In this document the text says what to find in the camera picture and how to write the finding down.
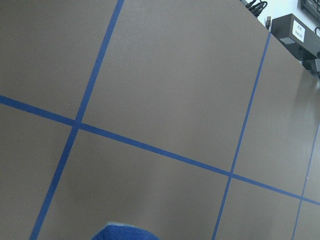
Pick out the blue and grey towel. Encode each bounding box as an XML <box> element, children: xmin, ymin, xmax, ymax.
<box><xmin>91</xmin><ymin>222</ymin><xmax>159</xmax><ymax>240</ymax></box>

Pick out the black box with label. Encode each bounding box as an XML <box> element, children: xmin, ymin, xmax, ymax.
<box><xmin>271</xmin><ymin>13</ymin><xmax>320</xmax><ymax>59</ymax></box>

